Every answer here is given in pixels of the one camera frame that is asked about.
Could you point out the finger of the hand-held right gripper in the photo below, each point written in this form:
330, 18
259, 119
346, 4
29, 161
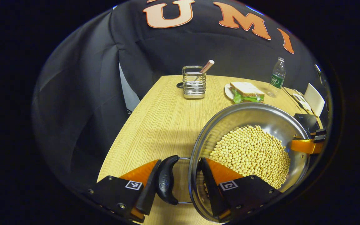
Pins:
305, 146

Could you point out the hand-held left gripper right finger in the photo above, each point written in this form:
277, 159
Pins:
211, 193

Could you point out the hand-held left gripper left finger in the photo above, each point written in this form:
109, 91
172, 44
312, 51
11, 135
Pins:
150, 193

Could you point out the brown patterned stick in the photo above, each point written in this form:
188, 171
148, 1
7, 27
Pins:
208, 66

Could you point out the white rectangular container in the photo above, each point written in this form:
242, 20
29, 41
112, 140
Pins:
314, 99

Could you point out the pile of yellow soybeans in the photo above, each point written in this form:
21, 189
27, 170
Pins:
252, 150

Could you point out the sandwich with lettuce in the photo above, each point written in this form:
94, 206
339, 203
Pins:
247, 90

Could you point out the white divided dish of beans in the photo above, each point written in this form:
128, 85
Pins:
302, 101

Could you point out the black induction cooktop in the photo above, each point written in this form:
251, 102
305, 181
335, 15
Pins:
306, 122

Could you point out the small white plate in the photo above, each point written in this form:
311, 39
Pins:
227, 92

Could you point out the clear plastic water bottle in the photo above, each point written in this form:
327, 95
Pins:
277, 79

